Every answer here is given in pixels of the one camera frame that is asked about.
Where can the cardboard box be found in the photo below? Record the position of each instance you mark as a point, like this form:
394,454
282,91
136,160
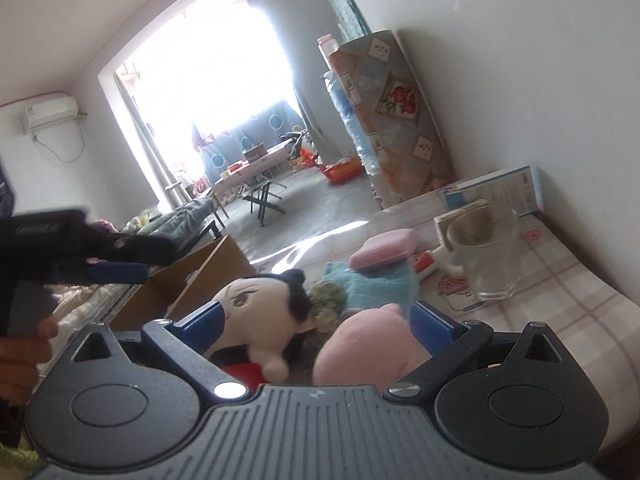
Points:
200,270

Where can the blue circle-print hanging cloth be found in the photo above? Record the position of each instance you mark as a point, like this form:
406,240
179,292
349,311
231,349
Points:
240,135

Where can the white air conditioner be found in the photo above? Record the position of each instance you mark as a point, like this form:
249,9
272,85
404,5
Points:
49,114

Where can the glass mug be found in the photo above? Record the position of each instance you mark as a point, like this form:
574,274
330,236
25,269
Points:
492,260

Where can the fridge with patterned cover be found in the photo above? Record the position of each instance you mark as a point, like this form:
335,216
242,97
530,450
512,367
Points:
400,110

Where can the gold yellow box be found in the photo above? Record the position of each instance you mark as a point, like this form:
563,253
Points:
450,225

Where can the pink plush toy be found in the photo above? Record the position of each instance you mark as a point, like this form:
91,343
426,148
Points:
365,350

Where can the red orange floor items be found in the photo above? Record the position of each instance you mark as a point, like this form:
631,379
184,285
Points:
342,169

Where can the pink fabric case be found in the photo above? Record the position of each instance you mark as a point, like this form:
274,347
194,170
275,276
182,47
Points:
385,249

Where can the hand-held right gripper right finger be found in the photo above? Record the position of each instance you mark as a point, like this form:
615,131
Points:
432,327

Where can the hanging clothes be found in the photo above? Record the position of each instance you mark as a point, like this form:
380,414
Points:
200,137

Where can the black-haired plush doll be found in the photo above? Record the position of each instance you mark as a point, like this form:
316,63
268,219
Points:
255,305

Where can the light blue towel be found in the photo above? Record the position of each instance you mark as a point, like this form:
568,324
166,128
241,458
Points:
370,285

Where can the small dark folding table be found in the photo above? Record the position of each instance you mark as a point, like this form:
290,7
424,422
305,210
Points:
265,195

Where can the bicycle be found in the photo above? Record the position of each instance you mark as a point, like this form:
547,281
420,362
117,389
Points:
295,142

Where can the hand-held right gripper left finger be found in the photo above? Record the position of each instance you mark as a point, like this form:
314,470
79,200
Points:
202,327

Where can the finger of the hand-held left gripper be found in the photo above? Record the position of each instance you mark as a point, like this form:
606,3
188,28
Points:
135,250
120,273

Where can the table with patterned cloth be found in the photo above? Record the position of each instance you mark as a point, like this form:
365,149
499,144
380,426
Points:
250,170

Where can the pink white bottle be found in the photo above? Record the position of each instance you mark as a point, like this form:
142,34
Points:
327,50

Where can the white quilt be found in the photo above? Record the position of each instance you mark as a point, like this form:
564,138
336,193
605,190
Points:
80,315

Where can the grey sofa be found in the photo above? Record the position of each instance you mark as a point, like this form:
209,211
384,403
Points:
185,217

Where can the person's left hand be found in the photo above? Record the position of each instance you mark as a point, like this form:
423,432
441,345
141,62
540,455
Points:
22,365

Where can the blue and white box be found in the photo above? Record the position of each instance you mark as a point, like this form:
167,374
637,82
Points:
500,190

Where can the teal curtain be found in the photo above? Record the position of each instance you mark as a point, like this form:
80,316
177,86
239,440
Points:
345,0

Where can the green floral scrunchie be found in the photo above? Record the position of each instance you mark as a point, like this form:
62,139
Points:
327,302

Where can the plastic wrapped blue roll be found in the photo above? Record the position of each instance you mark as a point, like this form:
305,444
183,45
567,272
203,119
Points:
355,125

